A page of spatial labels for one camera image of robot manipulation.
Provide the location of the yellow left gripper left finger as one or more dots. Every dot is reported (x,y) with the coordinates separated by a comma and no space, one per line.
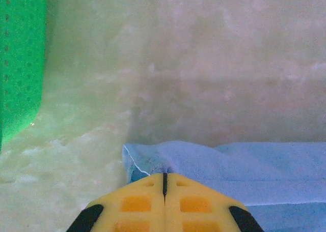
(132,206)

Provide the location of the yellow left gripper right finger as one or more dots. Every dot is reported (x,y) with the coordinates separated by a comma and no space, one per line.
(198,206)

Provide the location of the light blue long sleeve shirt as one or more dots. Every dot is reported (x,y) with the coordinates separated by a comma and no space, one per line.
(254,176)

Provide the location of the green plastic basket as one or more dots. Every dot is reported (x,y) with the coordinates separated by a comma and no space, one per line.
(20,51)

